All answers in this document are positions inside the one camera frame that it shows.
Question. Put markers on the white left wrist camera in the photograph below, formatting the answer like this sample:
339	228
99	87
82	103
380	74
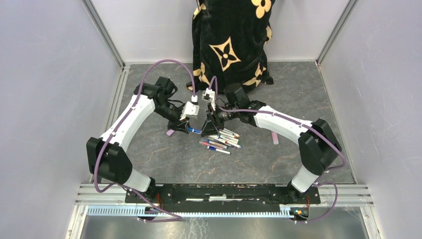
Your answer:
190	109

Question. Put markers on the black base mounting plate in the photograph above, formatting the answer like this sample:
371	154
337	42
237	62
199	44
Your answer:
229	198

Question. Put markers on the blue long nib marker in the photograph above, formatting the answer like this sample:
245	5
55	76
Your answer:
219	144

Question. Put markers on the pink pen clear cap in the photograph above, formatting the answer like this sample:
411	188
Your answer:
212	145

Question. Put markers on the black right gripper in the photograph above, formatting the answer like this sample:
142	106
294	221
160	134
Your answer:
209	128

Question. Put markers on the large blue cap marker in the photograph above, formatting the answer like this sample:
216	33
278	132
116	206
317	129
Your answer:
193	130

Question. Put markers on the pink highlighter cap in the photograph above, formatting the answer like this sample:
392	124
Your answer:
170	132

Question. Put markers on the orange cap marker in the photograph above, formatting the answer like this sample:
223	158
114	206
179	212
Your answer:
230	133

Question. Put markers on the aluminium frame rail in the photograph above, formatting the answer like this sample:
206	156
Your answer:
117	201

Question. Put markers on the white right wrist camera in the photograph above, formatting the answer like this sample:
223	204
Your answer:
209	96

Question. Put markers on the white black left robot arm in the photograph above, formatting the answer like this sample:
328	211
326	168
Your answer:
107	156

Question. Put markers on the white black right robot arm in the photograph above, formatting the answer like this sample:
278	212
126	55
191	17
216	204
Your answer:
318	146

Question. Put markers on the black floral plush blanket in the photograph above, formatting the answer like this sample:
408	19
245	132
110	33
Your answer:
228	43

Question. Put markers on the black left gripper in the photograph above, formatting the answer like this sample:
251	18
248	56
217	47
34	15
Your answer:
182	126

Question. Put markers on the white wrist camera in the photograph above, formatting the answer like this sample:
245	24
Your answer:
190	109
209	96

